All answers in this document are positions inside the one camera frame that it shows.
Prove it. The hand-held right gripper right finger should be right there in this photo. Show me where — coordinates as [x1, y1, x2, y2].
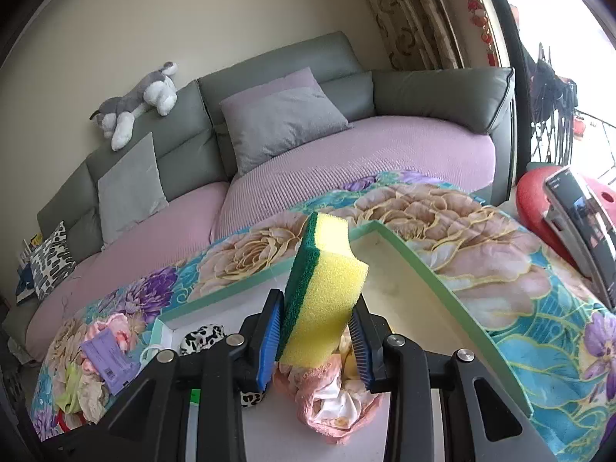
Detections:
[349, 298, 564, 462]

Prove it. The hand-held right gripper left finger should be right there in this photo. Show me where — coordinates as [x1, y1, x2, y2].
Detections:
[43, 289, 287, 462]

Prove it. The pink frilly cloth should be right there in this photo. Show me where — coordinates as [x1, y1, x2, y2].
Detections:
[274, 346, 386, 446]

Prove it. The yellow green sponge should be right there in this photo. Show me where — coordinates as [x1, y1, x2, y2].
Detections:
[276, 212, 370, 371]

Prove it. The cow print scrunchie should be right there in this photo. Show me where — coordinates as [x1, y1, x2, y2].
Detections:
[179, 325, 270, 407]

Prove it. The teal box tray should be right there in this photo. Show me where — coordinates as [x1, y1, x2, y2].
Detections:
[142, 220, 535, 462]

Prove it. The cream lace cloth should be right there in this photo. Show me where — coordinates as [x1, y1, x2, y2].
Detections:
[77, 380, 111, 424]

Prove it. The lime green cloth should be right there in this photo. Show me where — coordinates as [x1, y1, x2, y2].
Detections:
[55, 361, 90, 415]

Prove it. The floral blanket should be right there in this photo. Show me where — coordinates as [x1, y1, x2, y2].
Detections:
[29, 169, 616, 462]

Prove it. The purple packet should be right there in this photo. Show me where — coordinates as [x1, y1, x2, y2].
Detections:
[81, 336, 138, 395]

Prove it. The lilac sofa cover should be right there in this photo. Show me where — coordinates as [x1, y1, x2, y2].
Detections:
[26, 114, 496, 362]

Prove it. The lilac grey pillow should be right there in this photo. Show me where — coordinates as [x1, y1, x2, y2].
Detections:
[219, 68, 354, 176]

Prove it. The red plastic stool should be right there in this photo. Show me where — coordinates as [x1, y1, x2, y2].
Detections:
[516, 164, 616, 275]

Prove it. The black white patterned pillow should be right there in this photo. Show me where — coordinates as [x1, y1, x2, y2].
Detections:
[30, 221, 78, 301]

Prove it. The blue patterned cushion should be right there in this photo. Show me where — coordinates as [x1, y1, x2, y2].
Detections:
[15, 264, 39, 306]

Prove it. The smartphone on stand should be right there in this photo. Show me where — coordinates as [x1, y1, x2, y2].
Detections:
[543, 166, 616, 309]

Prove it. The grey sofa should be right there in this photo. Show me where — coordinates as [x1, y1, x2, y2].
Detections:
[0, 31, 518, 362]

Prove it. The grey white plush husky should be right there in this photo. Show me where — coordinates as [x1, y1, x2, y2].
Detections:
[90, 62, 179, 151]

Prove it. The black clothes rack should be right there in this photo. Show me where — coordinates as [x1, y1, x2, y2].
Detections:
[529, 43, 578, 164]

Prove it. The beige patterned curtain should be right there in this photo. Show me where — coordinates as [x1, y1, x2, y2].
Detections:
[349, 0, 465, 73]

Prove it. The red gold hanging decoration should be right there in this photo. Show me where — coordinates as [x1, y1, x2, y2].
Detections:
[440, 0, 501, 65]

